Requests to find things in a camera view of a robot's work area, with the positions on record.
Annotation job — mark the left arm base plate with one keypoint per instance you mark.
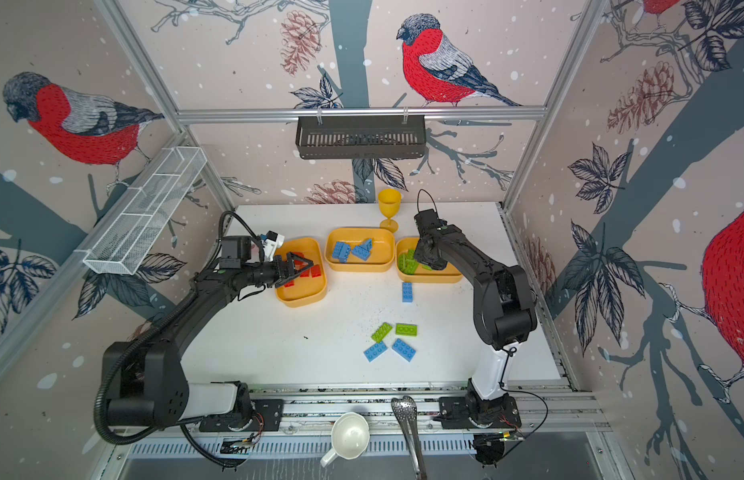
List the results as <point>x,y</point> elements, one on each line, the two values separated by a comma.
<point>263,416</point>

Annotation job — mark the green lego brick centre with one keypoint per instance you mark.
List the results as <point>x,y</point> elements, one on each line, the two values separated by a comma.
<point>402,261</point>

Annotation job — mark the blue lego brick upturned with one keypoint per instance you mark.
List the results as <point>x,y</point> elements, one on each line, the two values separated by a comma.
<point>341,252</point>

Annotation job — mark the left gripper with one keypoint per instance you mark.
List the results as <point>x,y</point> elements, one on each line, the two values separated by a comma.
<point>282,276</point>

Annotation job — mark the white wire mesh basket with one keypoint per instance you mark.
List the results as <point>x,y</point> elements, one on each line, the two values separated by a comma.
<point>128,239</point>

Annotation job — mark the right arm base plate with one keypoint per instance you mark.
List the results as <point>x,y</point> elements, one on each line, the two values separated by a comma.
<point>471,412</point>

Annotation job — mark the green lego brick upper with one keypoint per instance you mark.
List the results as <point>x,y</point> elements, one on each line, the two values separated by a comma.
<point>410,266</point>

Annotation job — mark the middle yellow bin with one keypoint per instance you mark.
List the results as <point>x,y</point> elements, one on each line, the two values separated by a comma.
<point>382,256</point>

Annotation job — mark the yellow plastic goblet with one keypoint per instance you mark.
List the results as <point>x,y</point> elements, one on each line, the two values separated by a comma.
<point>389,201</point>

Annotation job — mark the left yellow bin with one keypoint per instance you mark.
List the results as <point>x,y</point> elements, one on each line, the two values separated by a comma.
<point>305,290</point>

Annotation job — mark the right yellow bin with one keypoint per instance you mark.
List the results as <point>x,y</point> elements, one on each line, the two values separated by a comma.
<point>421,275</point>

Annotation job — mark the black hanging basket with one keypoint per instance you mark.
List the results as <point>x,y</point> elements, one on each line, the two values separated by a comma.
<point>361,137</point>

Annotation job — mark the white measuring cup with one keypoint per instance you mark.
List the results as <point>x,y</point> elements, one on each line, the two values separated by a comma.
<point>350,436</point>

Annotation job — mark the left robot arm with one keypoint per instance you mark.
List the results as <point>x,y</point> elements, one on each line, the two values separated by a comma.
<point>143,386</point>

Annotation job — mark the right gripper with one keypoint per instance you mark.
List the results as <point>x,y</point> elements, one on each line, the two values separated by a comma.
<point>420,253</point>

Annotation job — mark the green long lego brick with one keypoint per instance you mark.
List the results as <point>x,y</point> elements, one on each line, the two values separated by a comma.
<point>381,332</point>

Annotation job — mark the metal tongs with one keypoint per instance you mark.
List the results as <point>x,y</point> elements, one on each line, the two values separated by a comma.
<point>406,414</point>

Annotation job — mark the blue lego brick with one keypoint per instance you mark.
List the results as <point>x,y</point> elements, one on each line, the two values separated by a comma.
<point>404,350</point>
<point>375,351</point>
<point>407,292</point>

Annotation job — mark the yellow bin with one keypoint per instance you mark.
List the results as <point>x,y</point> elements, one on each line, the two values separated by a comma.
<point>305,290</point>
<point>421,275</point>
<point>382,256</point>

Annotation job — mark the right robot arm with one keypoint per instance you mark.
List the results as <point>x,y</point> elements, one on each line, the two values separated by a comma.
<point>503,312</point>

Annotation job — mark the green lego brick right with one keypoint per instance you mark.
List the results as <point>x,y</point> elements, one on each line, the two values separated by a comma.
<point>410,330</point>

